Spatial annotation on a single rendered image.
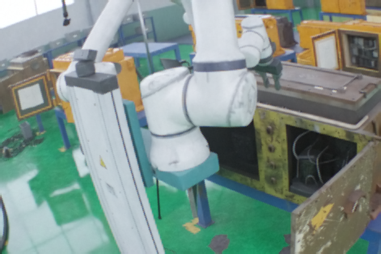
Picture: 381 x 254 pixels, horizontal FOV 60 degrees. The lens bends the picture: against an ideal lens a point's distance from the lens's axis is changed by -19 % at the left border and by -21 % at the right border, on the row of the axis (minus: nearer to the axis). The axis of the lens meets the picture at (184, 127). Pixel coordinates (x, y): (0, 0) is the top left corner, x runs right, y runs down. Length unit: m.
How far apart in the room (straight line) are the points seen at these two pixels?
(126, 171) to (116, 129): 0.14
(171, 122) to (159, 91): 0.10
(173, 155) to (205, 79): 0.27
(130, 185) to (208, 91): 0.42
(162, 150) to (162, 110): 0.13
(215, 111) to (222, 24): 0.24
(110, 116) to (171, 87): 0.20
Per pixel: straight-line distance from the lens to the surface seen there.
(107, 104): 1.19
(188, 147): 1.21
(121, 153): 1.25
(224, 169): 2.74
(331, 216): 1.61
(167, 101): 1.14
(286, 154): 2.25
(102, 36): 1.80
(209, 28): 1.07
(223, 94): 1.06
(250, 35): 1.40
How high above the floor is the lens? 2.03
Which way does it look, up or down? 22 degrees down
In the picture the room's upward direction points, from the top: 11 degrees counter-clockwise
